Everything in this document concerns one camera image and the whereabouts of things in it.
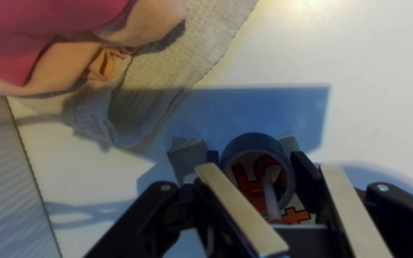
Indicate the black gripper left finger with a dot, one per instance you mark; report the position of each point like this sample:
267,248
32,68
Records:
201,198

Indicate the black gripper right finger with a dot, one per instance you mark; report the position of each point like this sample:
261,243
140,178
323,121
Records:
350,222

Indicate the blue masking tape roll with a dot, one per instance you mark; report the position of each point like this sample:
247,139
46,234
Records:
259,167

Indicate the beige cloth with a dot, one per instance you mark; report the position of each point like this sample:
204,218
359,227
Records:
125,98

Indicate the pink plush toy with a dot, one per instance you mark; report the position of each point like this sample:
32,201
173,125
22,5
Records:
48,45

